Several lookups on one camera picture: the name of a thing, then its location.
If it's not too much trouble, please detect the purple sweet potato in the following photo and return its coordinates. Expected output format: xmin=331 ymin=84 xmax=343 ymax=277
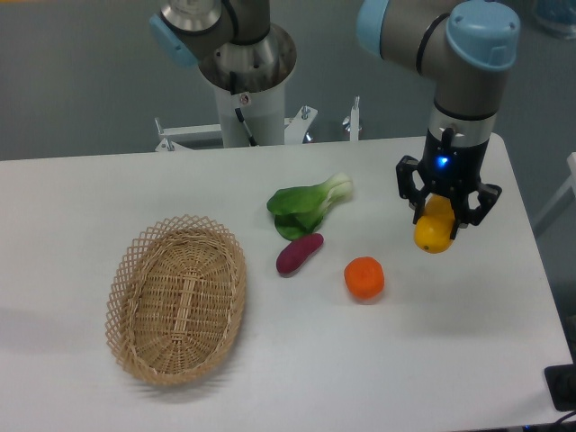
xmin=275 ymin=233 xmax=324 ymax=276

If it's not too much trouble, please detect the white metal base frame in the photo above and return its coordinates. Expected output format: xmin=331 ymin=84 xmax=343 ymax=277
xmin=154 ymin=95 xmax=363 ymax=152

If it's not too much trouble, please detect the blue object top right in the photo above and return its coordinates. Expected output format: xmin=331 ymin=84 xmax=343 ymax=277
xmin=532 ymin=0 xmax=575 ymax=40

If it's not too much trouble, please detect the orange tangerine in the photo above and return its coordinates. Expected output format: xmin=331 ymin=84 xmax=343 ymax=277
xmin=344 ymin=256 xmax=385 ymax=300

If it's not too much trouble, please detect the woven wicker basket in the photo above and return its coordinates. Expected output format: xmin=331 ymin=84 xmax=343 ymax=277
xmin=105 ymin=215 xmax=247 ymax=386

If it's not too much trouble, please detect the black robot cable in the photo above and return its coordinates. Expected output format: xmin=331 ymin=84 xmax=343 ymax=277
xmin=229 ymin=71 xmax=260 ymax=148

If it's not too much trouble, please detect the green bok choy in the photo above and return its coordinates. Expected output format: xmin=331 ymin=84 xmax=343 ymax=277
xmin=266 ymin=173 xmax=354 ymax=240

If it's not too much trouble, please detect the yellow mango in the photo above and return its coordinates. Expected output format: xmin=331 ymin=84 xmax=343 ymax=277
xmin=413 ymin=194 xmax=455 ymax=254

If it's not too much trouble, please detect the white furniture piece right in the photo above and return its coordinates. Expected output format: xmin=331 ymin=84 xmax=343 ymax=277
xmin=531 ymin=152 xmax=575 ymax=239

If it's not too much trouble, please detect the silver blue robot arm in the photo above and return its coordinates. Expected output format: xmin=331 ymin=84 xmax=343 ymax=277
xmin=149 ymin=1 xmax=520 ymax=237

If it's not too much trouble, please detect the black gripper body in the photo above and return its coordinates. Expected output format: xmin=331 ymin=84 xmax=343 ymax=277
xmin=418 ymin=131 xmax=488 ymax=197

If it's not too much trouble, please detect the black device at edge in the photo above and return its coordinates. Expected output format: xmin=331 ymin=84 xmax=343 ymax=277
xmin=544 ymin=364 xmax=575 ymax=411

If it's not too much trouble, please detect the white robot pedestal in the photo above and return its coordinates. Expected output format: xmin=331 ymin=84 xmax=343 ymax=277
xmin=213 ymin=85 xmax=285 ymax=149

